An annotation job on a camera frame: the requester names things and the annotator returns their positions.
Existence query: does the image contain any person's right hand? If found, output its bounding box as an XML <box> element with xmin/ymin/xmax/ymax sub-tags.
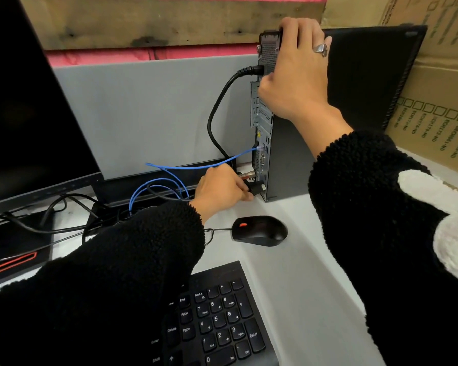
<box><xmin>257</xmin><ymin>17</ymin><xmax>333</xmax><ymax>123</ymax></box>

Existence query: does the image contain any person's left hand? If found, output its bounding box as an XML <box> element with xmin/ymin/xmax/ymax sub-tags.
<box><xmin>190</xmin><ymin>164</ymin><xmax>255</xmax><ymax>223</ymax></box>

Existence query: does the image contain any black desktop computer tower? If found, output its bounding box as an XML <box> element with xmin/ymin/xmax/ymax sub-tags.
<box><xmin>250</xmin><ymin>24</ymin><xmax>429</xmax><ymax>203</ymax></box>

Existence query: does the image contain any person's right forearm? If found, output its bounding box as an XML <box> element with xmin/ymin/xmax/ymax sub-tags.
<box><xmin>290</xmin><ymin>106</ymin><xmax>458</xmax><ymax>366</ymax></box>

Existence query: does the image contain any person's left forearm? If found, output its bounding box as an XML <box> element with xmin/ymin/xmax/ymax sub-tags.
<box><xmin>0</xmin><ymin>201</ymin><xmax>207</xmax><ymax>366</ymax></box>

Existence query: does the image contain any black computer mouse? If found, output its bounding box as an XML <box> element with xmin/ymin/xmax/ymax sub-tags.
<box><xmin>231</xmin><ymin>216</ymin><xmax>289</xmax><ymax>247</ymax></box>

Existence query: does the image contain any grey divider panel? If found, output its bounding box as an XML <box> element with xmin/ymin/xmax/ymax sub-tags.
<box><xmin>53</xmin><ymin>54</ymin><xmax>261</xmax><ymax>181</ymax></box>

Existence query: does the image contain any black keyboard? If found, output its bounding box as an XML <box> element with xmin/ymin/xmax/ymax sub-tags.
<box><xmin>150</xmin><ymin>261</ymin><xmax>279</xmax><ymax>366</ymax></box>

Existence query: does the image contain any weathered wooden board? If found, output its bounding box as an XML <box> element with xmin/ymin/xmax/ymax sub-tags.
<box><xmin>18</xmin><ymin>0</ymin><xmax>327</xmax><ymax>51</ymax></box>

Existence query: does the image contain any brown cardboard box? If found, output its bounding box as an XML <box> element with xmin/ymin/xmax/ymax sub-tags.
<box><xmin>321</xmin><ymin>0</ymin><xmax>458</xmax><ymax>179</ymax></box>

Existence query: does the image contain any black computer monitor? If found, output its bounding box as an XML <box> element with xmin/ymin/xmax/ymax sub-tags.
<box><xmin>0</xmin><ymin>0</ymin><xmax>104</xmax><ymax>218</ymax></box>

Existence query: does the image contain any black monitor base red stripe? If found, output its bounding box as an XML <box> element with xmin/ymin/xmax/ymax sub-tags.
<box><xmin>0</xmin><ymin>211</ymin><xmax>55</xmax><ymax>288</ymax></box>

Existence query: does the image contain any black mouse cable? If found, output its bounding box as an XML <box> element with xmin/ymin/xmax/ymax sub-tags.
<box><xmin>203</xmin><ymin>227</ymin><xmax>233</xmax><ymax>247</ymax></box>

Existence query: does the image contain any blue network cable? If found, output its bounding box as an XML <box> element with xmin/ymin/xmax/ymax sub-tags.
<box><xmin>128</xmin><ymin>147</ymin><xmax>260</xmax><ymax>215</ymax></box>

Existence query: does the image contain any black power cable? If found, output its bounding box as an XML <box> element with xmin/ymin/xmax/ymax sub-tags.
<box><xmin>207</xmin><ymin>65</ymin><xmax>266</xmax><ymax>160</ymax></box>

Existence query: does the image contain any black monitor cable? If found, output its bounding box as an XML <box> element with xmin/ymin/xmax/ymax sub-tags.
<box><xmin>0</xmin><ymin>212</ymin><xmax>97</xmax><ymax>236</ymax></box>
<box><xmin>39</xmin><ymin>193</ymin><xmax>101</xmax><ymax>229</ymax></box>

